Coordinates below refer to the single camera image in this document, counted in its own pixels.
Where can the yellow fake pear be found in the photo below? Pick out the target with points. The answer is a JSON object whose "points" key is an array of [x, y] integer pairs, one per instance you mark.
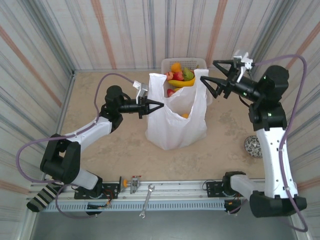
{"points": [[185, 115]]}

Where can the white plastic bag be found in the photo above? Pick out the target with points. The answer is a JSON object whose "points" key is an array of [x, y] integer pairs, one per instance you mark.
{"points": [[175, 132]]}

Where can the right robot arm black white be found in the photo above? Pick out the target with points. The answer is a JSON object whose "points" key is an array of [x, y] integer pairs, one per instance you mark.
{"points": [[275, 162]]}

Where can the yellow fake banana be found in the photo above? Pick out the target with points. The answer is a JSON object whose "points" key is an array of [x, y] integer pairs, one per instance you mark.
{"points": [[182, 83], [177, 89]]}

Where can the green fake guava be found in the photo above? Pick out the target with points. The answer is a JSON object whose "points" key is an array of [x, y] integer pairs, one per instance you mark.
{"points": [[188, 73]]}

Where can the small pink fake apple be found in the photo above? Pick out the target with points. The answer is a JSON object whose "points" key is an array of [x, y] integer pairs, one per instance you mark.
{"points": [[169, 75]]}

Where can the red fake apple with leaf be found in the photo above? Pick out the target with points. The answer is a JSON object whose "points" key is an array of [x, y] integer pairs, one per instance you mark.
{"points": [[179, 75]]}

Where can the fake orange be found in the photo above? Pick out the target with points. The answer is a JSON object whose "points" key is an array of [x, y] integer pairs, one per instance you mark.
{"points": [[176, 67]]}

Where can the patterned round bowl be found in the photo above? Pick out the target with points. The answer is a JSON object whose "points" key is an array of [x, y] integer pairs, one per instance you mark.
{"points": [[252, 147]]}

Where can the white perforated plastic basket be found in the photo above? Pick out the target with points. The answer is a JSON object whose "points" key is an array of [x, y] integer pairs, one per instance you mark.
{"points": [[166, 62]]}

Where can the metal clamp orange knob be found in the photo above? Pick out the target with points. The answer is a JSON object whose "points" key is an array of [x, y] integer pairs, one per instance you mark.
{"points": [[135, 185]]}

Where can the silver combination wrench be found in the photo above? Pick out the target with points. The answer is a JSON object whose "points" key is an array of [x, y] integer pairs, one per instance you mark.
{"points": [[147, 200]]}

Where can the small black electronics module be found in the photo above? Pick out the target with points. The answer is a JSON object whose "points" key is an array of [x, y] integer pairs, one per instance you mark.
{"points": [[231, 203], [96, 206]]}

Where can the black white striped sock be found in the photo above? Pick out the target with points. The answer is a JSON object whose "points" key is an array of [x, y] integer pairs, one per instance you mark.
{"points": [[42, 197]]}

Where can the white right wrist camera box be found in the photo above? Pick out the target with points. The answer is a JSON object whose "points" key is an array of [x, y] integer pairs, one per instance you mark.
{"points": [[243, 58]]}

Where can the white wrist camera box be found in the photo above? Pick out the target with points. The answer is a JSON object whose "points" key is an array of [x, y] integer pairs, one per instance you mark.
{"points": [[243, 58], [142, 90]]}

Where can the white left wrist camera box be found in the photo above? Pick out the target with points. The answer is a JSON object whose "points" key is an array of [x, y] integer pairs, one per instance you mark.
{"points": [[142, 90]]}

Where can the aluminium mounting rail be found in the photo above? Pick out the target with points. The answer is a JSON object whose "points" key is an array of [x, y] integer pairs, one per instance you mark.
{"points": [[175, 186]]}

